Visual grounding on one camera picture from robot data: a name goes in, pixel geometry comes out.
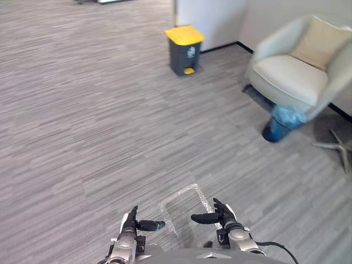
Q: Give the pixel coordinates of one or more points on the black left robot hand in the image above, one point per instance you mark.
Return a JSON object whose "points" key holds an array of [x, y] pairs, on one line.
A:
{"points": [[131, 221]]}

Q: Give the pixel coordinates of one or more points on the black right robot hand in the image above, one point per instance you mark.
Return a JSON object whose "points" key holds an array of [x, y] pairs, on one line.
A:
{"points": [[221, 214]]}

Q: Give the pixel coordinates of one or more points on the grey robot torso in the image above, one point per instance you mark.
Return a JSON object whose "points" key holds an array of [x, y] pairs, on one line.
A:
{"points": [[206, 256]]}

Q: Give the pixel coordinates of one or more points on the bin with blue bag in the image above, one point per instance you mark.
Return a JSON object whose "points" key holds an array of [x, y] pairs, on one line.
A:
{"points": [[283, 123]]}

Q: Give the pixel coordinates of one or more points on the metal chair base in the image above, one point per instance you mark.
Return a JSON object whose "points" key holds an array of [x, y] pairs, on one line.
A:
{"points": [[336, 147]]}

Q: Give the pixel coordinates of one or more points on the white armchair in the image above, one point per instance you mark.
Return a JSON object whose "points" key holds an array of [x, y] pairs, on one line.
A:
{"points": [[297, 68]]}

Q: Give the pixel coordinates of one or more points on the grey bin with yellow lid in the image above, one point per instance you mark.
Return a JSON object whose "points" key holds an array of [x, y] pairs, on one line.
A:
{"points": [[183, 50]]}

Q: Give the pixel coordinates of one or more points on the beige cushion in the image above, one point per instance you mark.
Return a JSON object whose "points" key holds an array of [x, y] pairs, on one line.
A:
{"points": [[319, 44]]}

